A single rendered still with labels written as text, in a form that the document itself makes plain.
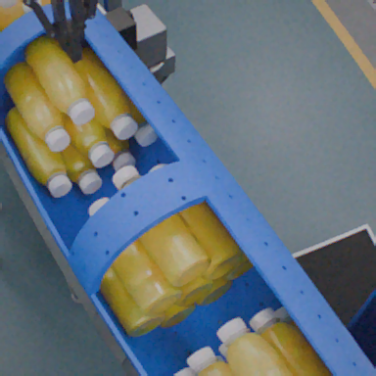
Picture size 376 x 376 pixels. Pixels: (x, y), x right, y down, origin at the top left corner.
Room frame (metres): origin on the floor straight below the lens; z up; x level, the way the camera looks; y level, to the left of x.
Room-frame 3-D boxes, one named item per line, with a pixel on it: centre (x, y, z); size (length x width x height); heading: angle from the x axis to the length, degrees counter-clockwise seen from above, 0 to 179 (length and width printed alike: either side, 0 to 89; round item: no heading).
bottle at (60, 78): (0.72, 0.23, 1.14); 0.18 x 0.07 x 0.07; 34
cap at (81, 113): (0.64, 0.18, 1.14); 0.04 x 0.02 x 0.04; 124
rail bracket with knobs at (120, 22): (1.00, 0.18, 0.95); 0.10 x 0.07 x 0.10; 125
